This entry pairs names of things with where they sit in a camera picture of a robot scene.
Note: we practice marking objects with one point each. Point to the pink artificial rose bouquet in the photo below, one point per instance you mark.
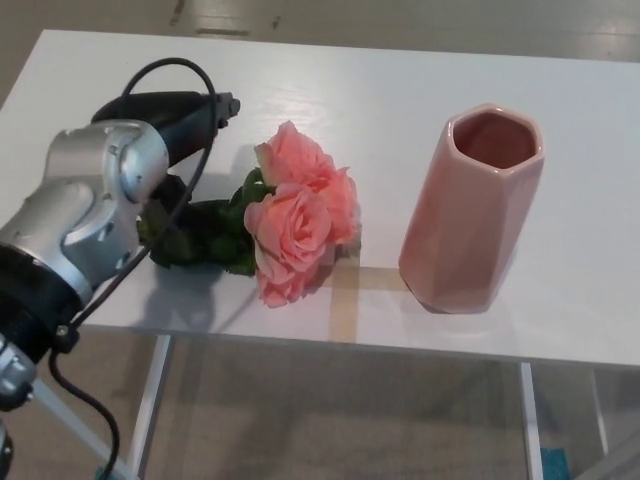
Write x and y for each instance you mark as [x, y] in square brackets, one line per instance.
[295, 225]

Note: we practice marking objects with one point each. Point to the long beige tape strip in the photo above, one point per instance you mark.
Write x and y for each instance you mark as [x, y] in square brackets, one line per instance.
[342, 315]

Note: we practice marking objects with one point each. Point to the light blue metal frame bar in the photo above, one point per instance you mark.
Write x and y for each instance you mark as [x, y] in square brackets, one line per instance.
[75, 435]

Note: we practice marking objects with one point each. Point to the pink faceted ceramic vase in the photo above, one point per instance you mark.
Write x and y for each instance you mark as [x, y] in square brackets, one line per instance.
[460, 235]

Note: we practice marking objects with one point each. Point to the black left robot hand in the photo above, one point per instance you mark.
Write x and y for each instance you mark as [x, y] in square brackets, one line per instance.
[170, 112]

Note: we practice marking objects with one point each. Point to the blue floor tape patch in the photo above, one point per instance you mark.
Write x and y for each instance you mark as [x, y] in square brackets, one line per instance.
[555, 462]

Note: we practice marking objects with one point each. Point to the white metal table leg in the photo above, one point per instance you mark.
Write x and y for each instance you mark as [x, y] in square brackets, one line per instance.
[531, 425]
[147, 410]

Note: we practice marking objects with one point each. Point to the thin grey table leg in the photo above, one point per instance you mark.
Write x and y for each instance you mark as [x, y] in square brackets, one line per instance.
[598, 410]

